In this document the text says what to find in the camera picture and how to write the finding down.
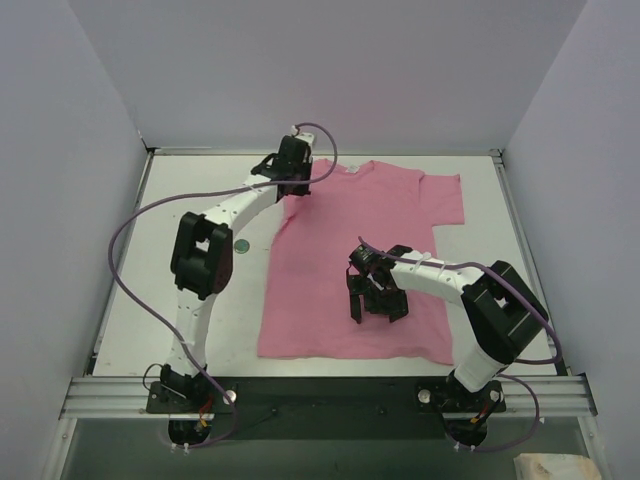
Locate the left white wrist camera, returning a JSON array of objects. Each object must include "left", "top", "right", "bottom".
[{"left": 290, "top": 125, "right": 316, "bottom": 148}]

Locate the pink t-shirt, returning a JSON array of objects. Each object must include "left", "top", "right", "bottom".
[{"left": 255, "top": 158, "right": 467, "bottom": 366}]

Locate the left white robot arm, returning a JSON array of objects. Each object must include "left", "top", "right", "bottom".
[{"left": 160, "top": 131, "right": 315, "bottom": 412}]

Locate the round green brooch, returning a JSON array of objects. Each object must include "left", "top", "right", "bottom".
[{"left": 234, "top": 239, "right": 251, "bottom": 254}]

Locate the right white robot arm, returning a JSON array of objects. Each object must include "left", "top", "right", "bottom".
[{"left": 346, "top": 243, "right": 551, "bottom": 410}]

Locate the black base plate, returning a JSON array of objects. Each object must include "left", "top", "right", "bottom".
[{"left": 145, "top": 376, "right": 506, "bottom": 444}]

